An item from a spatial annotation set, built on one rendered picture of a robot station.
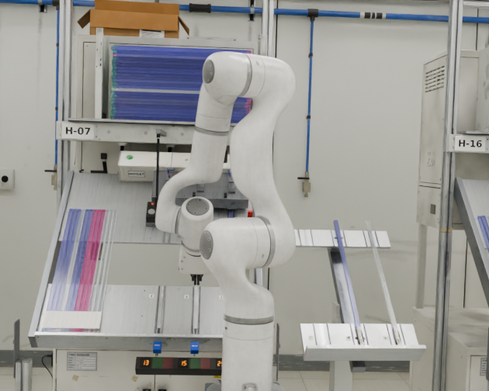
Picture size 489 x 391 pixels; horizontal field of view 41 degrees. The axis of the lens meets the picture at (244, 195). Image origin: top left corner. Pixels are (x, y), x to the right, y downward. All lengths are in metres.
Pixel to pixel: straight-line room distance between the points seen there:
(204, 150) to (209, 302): 0.60
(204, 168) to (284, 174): 2.26
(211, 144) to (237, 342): 0.50
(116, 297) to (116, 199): 0.43
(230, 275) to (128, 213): 0.94
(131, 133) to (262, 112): 0.99
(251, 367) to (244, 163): 0.46
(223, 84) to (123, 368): 1.23
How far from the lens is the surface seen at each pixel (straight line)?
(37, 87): 4.06
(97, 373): 2.42
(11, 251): 4.12
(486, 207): 2.58
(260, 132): 1.51
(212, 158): 1.70
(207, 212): 1.73
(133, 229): 2.31
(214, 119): 1.67
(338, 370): 2.18
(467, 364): 2.55
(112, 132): 2.47
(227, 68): 1.49
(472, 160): 2.80
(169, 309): 2.10
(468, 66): 2.82
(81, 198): 2.43
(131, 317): 2.09
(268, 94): 1.55
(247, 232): 1.49
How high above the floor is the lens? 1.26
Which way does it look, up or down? 3 degrees down
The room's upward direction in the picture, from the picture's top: 2 degrees clockwise
